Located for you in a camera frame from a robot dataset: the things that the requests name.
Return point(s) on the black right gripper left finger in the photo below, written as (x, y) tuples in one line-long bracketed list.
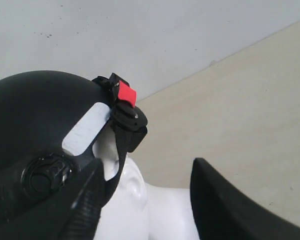
[(72, 213)]

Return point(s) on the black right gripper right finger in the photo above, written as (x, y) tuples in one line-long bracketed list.
[(222, 212)]

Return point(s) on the black helmet with visor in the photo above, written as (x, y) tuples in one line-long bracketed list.
[(53, 124)]

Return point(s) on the white mannequin head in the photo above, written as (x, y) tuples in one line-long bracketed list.
[(141, 211)]

